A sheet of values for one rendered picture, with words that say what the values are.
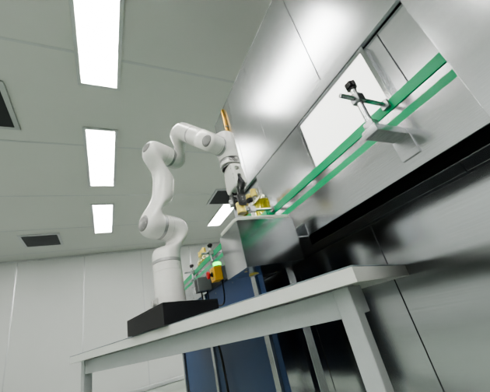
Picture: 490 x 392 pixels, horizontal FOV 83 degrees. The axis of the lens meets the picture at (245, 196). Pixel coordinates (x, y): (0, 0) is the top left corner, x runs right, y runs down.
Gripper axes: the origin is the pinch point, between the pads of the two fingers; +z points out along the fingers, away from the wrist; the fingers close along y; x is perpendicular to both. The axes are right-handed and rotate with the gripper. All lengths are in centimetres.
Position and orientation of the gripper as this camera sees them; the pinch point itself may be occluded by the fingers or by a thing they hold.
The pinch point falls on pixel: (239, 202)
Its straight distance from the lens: 104.0
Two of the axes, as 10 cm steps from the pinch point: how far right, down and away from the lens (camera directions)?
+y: -3.8, 4.8, 7.9
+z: 2.3, 8.8, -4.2
